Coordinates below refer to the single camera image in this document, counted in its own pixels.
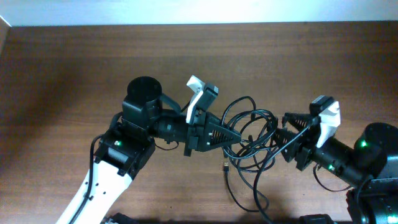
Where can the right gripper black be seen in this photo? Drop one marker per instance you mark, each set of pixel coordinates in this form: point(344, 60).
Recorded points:
point(308, 140)

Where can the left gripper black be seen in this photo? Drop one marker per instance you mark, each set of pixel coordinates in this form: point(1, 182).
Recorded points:
point(199, 131)

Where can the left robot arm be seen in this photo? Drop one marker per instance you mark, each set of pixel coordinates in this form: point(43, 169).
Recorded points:
point(117, 155)

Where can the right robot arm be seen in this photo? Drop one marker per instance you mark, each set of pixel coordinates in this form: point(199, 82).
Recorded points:
point(369, 167)

